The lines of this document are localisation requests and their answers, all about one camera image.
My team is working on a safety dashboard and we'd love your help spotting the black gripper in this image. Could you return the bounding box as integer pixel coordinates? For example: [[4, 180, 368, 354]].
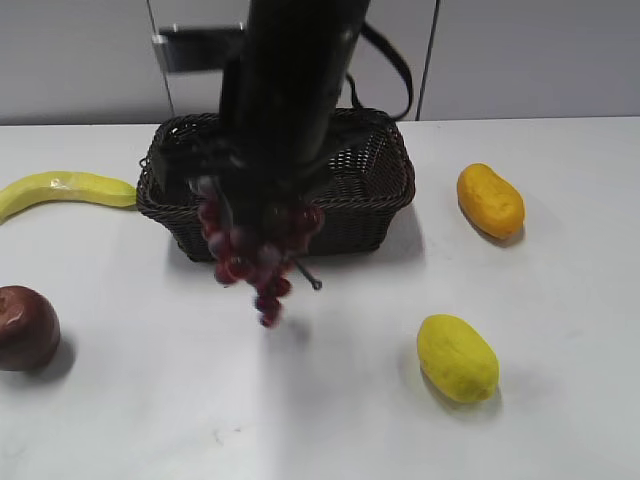
[[151, 130, 330, 220]]

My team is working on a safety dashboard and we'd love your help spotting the purple grape bunch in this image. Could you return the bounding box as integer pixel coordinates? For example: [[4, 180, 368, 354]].
[[189, 176, 325, 328]]

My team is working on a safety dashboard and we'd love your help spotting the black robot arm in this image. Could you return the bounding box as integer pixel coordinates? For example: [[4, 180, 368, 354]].
[[152, 1, 369, 212]]

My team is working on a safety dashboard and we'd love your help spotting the black woven plastic basket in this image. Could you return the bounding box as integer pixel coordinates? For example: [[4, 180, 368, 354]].
[[136, 108, 415, 263]]

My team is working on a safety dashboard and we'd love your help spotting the yellow green banana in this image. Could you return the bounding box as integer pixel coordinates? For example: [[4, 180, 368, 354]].
[[1, 171, 137, 223]]

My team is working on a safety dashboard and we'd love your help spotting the orange mango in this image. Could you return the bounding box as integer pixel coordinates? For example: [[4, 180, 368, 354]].
[[456, 163, 525, 240]]

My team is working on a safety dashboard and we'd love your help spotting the yellow lemon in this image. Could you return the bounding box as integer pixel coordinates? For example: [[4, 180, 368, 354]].
[[416, 314, 500, 404]]

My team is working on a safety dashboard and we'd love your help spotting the dark red apple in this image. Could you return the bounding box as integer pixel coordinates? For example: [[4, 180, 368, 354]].
[[1, 285, 61, 372]]

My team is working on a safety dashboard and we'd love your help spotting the silver arm base bracket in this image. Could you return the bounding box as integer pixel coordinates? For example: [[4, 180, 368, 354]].
[[152, 25, 245, 74]]

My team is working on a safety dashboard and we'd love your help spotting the black cable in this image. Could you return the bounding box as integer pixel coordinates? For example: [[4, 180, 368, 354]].
[[345, 22, 414, 121]]

